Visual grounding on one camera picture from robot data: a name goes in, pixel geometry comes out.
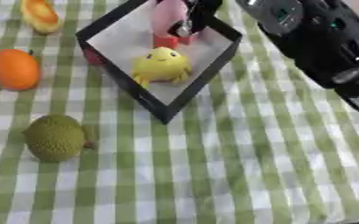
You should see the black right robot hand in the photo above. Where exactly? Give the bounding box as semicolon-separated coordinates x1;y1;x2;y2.
155;0;226;39

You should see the pink soft toy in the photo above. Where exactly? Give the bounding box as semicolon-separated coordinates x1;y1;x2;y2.
150;0;194;39

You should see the black box white inside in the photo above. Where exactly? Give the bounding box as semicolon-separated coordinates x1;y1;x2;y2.
74;0;244;125

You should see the red block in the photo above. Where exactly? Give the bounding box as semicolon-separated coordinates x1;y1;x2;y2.
151;32;201;50

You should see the yellow soft toy with face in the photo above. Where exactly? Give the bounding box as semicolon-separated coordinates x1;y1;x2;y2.
129;46;194;88

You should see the small red toy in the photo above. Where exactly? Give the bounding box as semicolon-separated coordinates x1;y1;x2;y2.
81;46;106;67

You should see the yellow toy bread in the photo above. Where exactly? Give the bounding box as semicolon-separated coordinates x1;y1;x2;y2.
18;0;63;35

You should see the green toy durian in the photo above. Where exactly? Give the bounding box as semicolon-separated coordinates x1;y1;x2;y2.
21;114;97;163

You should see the orange toy fruit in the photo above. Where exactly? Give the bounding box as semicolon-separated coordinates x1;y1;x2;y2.
0;48;42;92

